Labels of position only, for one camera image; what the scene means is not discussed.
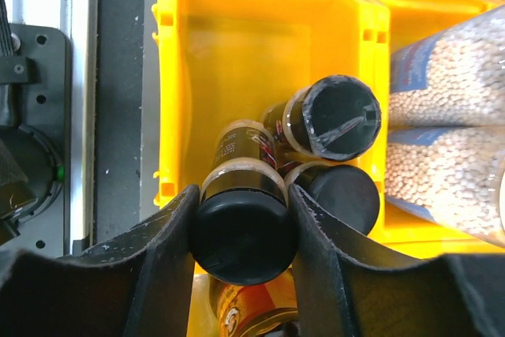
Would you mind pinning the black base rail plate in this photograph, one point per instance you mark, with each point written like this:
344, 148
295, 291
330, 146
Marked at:
35, 111

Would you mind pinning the red lid sauce jar front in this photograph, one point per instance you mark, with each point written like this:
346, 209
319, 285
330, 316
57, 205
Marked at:
268, 309

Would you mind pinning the small dark cap bottle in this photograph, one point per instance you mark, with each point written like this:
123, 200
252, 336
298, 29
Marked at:
338, 118
346, 192

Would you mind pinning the grey lid salt jar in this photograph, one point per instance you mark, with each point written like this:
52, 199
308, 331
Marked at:
452, 78

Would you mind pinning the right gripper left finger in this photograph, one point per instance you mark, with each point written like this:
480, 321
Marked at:
138, 283

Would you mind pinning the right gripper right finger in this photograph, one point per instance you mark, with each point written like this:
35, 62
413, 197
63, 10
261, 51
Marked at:
349, 285

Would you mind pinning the yellow plastic bin organizer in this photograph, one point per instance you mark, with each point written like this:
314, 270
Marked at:
221, 60

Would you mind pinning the small black cap bottle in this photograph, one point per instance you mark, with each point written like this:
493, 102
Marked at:
243, 232

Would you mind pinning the grey lid white shaker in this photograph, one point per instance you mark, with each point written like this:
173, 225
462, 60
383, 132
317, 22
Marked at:
452, 176

